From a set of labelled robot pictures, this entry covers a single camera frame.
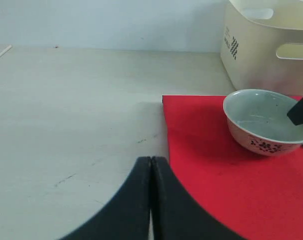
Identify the white ceramic bowl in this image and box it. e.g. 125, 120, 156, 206
222, 89, 303, 156

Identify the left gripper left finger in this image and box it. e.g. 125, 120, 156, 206
62, 156, 151, 240

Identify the cream plastic storage bin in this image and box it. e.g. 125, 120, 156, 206
220, 0, 303, 96

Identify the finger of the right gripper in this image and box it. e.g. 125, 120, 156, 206
287, 97, 303, 126

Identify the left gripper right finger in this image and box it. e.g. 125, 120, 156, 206
150, 156, 243, 240

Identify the red table cloth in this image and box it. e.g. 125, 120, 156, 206
162, 95, 303, 240

